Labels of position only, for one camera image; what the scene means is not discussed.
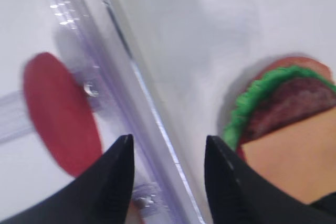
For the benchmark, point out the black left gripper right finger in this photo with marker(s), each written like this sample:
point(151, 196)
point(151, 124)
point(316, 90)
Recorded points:
point(237, 194)

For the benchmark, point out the clear tomato holder bar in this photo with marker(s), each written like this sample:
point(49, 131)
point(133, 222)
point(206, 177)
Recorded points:
point(15, 120)

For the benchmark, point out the bottom bun slice on tray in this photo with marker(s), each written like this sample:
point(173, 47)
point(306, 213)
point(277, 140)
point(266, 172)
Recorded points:
point(288, 64)

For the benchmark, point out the red tomato slice on stack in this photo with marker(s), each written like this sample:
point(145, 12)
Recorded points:
point(240, 153)

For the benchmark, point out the white rectangular metal tray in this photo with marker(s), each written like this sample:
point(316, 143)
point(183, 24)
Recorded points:
point(195, 56)

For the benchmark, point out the standing red tomato slice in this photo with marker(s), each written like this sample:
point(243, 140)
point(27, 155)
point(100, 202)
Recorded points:
point(61, 114)

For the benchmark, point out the green lettuce leaf on stack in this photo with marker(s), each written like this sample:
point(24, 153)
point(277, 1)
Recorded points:
point(257, 91)

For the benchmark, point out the left clear acrylic rail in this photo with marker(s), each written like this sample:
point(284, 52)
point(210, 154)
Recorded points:
point(92, 44)

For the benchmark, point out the brown meat patty on stack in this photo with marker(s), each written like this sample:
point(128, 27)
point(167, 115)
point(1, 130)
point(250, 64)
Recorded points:
point(294, 100)

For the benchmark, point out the orange cheese slice front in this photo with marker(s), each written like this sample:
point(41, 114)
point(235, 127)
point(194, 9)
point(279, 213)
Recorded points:
point(299, 159)

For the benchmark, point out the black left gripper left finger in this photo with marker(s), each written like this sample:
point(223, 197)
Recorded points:
point(101, 194)

